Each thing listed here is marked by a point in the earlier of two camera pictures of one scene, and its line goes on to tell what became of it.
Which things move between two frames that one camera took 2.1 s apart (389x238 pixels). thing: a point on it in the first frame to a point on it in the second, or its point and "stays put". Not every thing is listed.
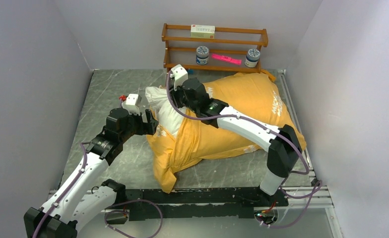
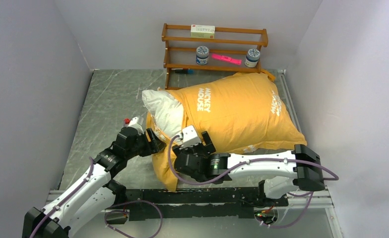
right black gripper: x=175 y=94 to x=209 y=148
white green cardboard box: x=202 y=31 stays put
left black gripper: x=149 y=128 to x=154 y=143
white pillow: x=168 y=116 stays put
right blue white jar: x=252 y=58 stays put
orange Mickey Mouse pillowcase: x=255 y=94 stays put
